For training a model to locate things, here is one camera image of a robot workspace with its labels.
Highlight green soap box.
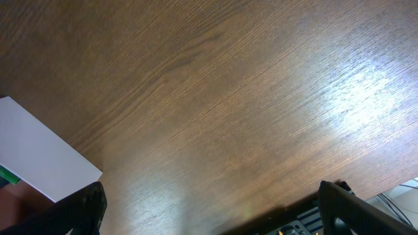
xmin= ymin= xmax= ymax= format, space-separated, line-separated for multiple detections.
xmin=0 ymin=166 xmax=21 ymax=185

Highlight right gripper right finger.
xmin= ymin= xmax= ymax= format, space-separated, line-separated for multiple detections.
xmin=318 ymin=181 xmax=417 ymax=235

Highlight black floor cables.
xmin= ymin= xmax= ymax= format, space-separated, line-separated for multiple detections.
xmin=375 ymin=178 xmax=418 ymax=228

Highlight grey equipment under table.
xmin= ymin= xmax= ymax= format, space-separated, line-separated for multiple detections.
xmin=257 ymin=182 xmax=357 ymax=235

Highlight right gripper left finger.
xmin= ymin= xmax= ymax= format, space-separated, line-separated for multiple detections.
xmin=1 ymin=181 xmax=107 ymax=235

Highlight white cardboard box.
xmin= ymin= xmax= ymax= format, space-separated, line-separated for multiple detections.
xmin=0 ymin=95 xmax=104 ymax=229

